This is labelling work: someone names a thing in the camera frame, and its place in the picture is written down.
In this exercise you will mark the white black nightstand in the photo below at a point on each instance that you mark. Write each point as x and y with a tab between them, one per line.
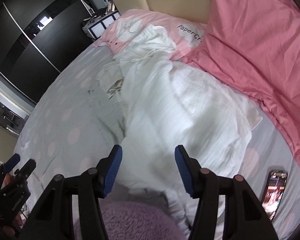
95	26

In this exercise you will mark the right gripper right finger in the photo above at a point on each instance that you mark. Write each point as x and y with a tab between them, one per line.
189	171

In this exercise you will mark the white muslin garment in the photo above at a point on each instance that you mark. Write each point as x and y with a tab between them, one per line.
167	103

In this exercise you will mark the wall thermostat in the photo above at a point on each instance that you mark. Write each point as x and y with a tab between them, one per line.
106	2

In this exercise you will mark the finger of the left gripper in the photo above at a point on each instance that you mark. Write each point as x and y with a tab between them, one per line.
11	163
27	169

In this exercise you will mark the purple fuzzy robe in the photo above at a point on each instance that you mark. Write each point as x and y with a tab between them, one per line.
129	220

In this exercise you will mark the black glossy wardrobe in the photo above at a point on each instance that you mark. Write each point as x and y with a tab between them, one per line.
38	40

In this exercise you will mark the grey dotted bed sheet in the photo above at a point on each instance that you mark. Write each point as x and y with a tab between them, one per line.
75	124

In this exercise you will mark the pink duvet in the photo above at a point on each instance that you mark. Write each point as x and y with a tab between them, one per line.
254	47

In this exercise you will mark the smartphone with lit screen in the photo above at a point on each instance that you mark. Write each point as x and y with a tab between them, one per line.
273	192

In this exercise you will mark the pink cloud print pillow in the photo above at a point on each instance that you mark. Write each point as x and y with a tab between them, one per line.
185	34

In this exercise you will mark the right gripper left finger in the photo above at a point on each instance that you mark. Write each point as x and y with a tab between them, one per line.
107	170

